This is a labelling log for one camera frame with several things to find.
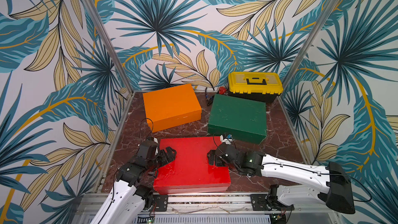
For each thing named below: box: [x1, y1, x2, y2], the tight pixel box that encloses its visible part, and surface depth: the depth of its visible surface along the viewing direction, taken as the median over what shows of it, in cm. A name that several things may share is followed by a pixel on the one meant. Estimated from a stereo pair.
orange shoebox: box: [142, 83, 203, 133], surface depth 99 cm
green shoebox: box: [207, 93, 267, 145], surface depth 95 cm
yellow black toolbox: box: [227, 71, 284, 104], surface depth 105 cm
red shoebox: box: [153, 136, 232, 195], surface depth 70 cm
